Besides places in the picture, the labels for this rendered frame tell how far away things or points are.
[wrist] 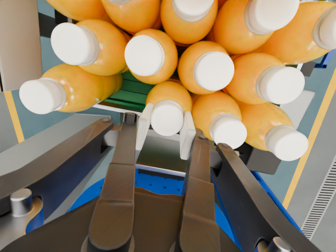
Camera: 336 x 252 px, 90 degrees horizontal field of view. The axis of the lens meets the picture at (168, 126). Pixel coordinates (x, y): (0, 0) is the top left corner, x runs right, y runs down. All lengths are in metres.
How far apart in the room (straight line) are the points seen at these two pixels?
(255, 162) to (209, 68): 0.26
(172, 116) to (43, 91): 0.15
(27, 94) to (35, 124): 1.58
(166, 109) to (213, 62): 0.07
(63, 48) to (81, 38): 0.02
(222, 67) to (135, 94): 0.27
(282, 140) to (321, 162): 1.78
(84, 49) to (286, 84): 0.21
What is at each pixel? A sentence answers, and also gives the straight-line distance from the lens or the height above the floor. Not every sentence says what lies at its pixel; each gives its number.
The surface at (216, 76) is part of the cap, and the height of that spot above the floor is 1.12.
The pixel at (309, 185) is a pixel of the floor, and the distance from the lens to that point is 2.11.
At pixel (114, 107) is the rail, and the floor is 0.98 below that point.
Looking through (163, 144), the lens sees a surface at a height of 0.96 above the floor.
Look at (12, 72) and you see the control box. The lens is 0.34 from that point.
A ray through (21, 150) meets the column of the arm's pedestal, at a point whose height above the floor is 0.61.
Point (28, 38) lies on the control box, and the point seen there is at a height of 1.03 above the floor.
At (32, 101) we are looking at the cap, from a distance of 0.25.
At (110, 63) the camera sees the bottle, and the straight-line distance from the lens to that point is 0.24.
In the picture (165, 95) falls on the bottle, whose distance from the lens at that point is 0.22.
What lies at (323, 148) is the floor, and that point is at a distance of 1.94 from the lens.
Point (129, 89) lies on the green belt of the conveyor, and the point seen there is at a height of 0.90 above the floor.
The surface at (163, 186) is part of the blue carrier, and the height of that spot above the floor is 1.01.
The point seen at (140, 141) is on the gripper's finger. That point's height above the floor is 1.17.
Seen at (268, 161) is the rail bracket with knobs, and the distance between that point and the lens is 0.41.
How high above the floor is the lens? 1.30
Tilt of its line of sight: 69 degrees down
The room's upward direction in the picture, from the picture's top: 174 degrees counter-clockwise
